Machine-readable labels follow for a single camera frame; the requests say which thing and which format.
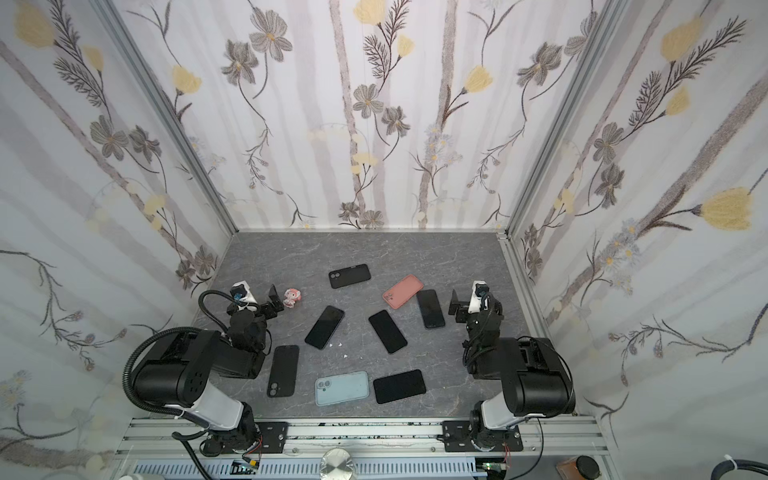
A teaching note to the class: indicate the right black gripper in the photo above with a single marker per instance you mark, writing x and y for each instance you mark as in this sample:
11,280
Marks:
462,306

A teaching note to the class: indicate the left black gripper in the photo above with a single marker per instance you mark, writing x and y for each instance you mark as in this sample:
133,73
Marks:
267,305

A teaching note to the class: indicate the blue-edged phone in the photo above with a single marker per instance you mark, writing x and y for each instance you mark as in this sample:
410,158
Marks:
430,309
324,328

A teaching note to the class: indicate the pink phone case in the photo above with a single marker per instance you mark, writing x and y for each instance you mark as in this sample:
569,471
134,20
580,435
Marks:
402,292

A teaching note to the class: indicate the purple-edged black phone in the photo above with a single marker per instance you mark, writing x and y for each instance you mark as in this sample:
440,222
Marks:
387,331

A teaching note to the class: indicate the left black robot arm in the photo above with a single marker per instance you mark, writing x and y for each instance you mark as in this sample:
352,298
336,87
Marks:
169,374

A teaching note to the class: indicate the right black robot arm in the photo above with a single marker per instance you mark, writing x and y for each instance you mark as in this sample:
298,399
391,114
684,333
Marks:
535,382

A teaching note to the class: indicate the black phone case near left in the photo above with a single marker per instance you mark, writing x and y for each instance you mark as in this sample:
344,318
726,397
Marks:
283,373

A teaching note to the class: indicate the black phone case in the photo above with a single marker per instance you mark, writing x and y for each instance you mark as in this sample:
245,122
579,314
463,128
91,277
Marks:
349,276
283,373

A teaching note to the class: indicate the black phone case far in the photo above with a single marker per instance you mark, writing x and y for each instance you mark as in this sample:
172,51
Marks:
349,276

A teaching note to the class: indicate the black phone near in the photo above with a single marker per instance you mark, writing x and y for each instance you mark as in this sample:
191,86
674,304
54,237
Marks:
399,386

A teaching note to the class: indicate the light blue phone case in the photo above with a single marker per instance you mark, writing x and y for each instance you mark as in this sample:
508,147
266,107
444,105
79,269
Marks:
342,388

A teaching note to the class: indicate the small pink figurine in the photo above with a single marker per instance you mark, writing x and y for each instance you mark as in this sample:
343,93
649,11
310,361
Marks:
291,297

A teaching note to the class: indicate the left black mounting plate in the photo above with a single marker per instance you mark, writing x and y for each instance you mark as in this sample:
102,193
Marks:
273,436

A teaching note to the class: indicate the black mounting plate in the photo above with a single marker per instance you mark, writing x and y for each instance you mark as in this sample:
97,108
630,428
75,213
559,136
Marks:
464,436
273,436

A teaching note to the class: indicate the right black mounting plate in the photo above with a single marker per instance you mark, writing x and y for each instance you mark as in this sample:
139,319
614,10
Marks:
464,436

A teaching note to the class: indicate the round silver knob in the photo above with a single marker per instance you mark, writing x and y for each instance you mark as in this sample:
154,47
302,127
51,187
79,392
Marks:
337,464

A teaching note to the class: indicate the brown box with black knob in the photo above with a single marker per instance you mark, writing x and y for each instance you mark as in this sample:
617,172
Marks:
579,468

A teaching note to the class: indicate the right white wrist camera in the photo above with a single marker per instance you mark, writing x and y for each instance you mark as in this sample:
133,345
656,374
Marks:
479,299

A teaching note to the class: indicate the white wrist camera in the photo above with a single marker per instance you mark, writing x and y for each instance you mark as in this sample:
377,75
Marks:
243,297
479,299

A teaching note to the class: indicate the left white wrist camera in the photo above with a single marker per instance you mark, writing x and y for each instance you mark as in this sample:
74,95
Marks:
243,297

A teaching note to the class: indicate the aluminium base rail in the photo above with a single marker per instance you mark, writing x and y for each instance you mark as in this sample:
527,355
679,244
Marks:
545,442

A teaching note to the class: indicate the white slotted cable duct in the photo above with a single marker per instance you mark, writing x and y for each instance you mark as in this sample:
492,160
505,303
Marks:
273,468

